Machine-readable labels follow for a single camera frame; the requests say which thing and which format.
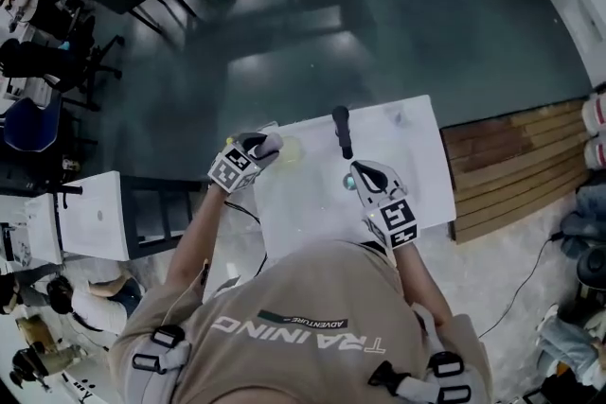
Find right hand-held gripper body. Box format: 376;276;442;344
358;184;421;251

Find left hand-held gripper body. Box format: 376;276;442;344
206;137;277;196

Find yellow bar of soap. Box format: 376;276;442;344
276;135;306;167

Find person's left forearm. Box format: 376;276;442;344
163;183;229;299

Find person's right forearm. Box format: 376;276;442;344
391;240;454;330

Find black handheld brush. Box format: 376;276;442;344
330;105;354;161

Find wooden slatted platform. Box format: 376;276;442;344
438;95;596;245

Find person's beige t-shirt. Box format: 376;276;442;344
107;238;496;404

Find white side desk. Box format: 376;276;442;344
24;169;133;265

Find blue office chair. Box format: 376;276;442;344
1;95;65;153

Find white cabinet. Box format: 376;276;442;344
544;0;606;89

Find thin black cable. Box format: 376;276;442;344
223;200;269;276

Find long black floor cable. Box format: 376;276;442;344
476;229;567;341

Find grey harness strap black buckles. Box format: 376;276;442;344
367;302;474;404
130;324;193;376

